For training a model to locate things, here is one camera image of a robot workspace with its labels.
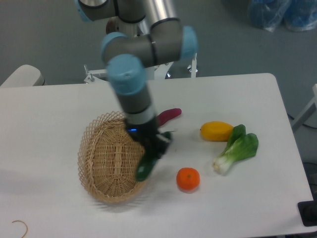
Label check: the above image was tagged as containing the white chair armrest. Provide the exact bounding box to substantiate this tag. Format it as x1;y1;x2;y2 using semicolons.
0;64;47;88

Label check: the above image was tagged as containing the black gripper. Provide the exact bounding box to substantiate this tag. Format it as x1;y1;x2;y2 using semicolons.
124;116;173;161

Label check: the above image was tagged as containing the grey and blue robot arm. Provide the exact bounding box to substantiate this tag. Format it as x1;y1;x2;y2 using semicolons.
75;0;198;159

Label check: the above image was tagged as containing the white metal frame right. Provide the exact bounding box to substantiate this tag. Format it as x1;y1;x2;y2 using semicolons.
291;84;317;132

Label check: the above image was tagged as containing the green bok choy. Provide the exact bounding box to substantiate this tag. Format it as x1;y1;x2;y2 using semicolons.
212;124;259;175

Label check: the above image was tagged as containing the dark green cucumber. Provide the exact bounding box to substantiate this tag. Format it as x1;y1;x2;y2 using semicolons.
135;131;172;181

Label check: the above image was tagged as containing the black device at table edge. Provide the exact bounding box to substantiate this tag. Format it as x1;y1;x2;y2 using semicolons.
298;201;317;227

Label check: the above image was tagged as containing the orange tangerine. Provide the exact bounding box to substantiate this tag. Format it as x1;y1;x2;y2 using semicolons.
176;168;200;191

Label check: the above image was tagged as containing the yellow mango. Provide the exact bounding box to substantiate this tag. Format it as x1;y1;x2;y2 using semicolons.
200;121;234;142

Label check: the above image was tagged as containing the tan rubber band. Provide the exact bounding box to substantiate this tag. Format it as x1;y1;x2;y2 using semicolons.
11;220;29;237

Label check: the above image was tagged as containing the purple sweet potato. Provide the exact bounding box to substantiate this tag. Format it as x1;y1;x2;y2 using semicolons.
157;108;182;127

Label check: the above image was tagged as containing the woven wicker basket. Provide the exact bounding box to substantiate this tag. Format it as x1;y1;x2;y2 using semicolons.
78;112;145;203

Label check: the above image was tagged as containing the blue plastic bag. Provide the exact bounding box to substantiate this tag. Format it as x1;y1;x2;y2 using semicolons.
247;0;317;32

